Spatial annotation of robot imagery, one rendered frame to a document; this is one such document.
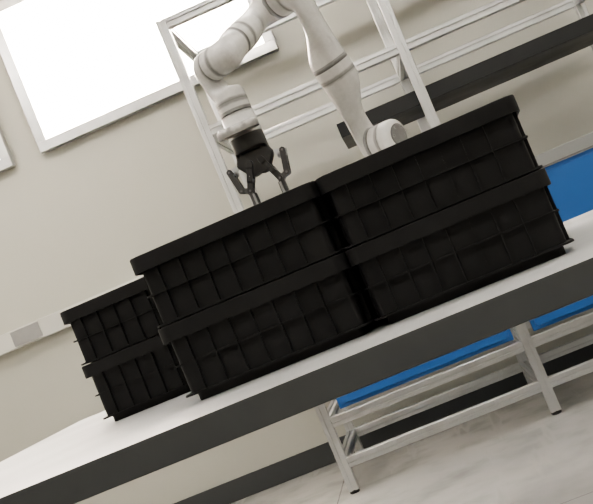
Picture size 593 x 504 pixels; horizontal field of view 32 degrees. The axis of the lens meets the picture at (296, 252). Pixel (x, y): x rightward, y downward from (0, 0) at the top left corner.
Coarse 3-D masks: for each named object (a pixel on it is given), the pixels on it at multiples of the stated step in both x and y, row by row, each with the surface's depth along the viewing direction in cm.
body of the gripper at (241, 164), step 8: (240, 136) 216; (248, 136) 216; (256, 136) 216; (264, 136) 218; (232, 144) 218; (240, 144) 216; (248, 144) 216; (256, 144) 216; (264, 144) 218; (240, 152) 217; (248, 152) 218; (256, 152) 218; (264, 152) 218; (272, 152) 218; (240, 160) 219; (248, 160) 219; (256, 160) 218; (272, 160) 219; (240, 168) 219; (256, 168) 218; (264, 168) 218; (256, 176) 220
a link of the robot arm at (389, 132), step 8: (392, 120) 246; (376, 128) 246; (384, 128) 244; (392, 128) 245; (400, 128) 247; (368, 136) 247; (376, 136) 245; (384, 136) 244; (392, 136) 244; (400, 136) 246; (408, 136) 249; (368, 144) 247; (376, 144) 245; (384, 144) 244; (392, 144) 244
